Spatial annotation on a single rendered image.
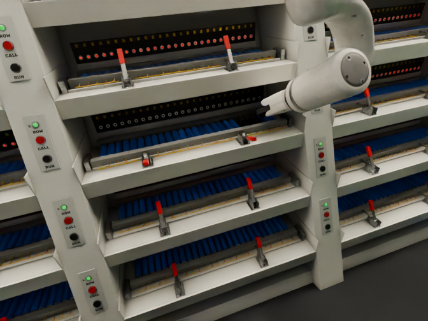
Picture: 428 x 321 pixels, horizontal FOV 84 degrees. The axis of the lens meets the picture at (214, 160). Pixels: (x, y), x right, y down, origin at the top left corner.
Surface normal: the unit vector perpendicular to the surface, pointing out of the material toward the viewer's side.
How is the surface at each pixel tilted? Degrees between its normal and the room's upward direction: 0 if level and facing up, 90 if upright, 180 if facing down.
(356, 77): 81
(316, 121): 90
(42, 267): 21
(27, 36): 90
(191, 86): 111
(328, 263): 90
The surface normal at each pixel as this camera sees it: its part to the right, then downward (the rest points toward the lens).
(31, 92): 0.25, 0.17
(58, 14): 0.30, 0.50
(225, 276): -0.08, -0.83
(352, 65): 0.25, -0.04
